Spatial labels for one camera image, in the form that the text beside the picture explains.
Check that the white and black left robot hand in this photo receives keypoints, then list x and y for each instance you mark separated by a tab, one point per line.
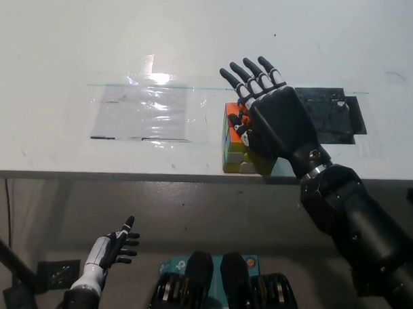
97	259

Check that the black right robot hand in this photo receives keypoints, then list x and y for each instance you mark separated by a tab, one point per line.
279	123

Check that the large orange red puzzle cube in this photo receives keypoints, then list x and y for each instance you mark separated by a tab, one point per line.
232	152

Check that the black square floor marker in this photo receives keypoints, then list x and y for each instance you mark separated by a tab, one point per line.
58	274

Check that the black tape patch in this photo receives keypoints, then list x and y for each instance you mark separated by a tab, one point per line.
330	114

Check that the black diagonal stand leg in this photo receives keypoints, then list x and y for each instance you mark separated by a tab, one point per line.
6	256

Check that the clear plastic sheet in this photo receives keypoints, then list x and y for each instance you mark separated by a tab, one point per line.
140	111

